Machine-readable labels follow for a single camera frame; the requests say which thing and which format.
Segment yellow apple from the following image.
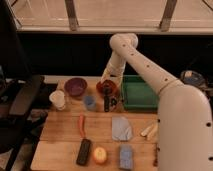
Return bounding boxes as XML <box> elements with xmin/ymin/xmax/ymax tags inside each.
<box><xmin>93</xmin><ymin>147</ymin><xmax>107</xmax><ymax>164</ymax></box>

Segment blue object behind arm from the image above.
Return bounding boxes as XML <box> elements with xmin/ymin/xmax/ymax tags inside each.
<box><xmin>180</xmin><ymin>70</ymin><xmax>206</xmax><ymax>87</ymax></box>

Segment bunch of red grapes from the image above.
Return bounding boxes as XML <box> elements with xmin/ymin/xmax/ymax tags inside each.
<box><xmin>153</xmin><ymin>145</ymin><xmax>158</xmax><ymax>167</ymax></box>

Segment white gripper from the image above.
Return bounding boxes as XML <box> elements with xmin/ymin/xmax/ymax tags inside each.
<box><xmin>100</xmin><ymin>68</ymin><xmax>123</xmax><ymax>86</ymax></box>

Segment orange carrot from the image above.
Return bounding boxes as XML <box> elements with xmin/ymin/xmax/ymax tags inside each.
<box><xmin>78</xmin><ymin>115</ymin><xmax>86</xmax><ymax>138</ymax></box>

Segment black office chair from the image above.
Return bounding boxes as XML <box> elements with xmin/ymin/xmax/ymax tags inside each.
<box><xmin>0</xmin><ymin>0</ymin><xmax>45</xmax><ymax>171</ymax></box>

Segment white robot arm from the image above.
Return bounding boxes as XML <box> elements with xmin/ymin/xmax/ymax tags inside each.
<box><xmin>101</xmin><ymin>33</ymin><xmax>213</xmax><ymax>171</ymax></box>

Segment blue sponge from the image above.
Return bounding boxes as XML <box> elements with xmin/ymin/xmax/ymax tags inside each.
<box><xmin>119</xmin><ymin>144</ymin><xmax>133</xmax><ymax>170</ymax></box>

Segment white plastic cup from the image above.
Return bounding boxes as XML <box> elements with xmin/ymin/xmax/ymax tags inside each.
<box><xmin>49</xmin><ymin>90</ymin><xmax>65</xmax><ymax>110</ymax></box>

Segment black rectangular block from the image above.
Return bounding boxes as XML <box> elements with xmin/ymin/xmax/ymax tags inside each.
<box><xmin>76</xmin><ymin>138</ymin><xmax>92</xmax><ymax>166</ymax></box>

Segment purple bowl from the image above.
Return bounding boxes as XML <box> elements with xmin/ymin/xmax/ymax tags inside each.
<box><xmin>64</xmin><ymin>77</ymin><xmax>87</xmax><ymax>97</ymax></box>

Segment green plastic tray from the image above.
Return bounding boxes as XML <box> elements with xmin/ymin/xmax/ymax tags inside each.
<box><xmin>121</xmin><ymin>75</ymin><xmax>158</xmax><ymax>111</ymax></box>

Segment grey-blue folded cloth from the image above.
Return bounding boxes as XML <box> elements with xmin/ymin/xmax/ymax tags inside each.
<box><xmin>112</xmin><ymin>116</ymin><xmax>133</xmax><ymax>141</ymax></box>

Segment small blue cup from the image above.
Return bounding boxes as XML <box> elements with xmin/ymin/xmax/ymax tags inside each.
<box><xmin>83</xmin><ymin>95</ymin><xmax>96</xmax><ymax>111</ymax></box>

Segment yellow banana pieces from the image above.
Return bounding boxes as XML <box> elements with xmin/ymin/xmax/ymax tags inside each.
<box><xmin>140</xmin><ymin>123</ymin><xmax>158</xmax><ymax>141</ymax></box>

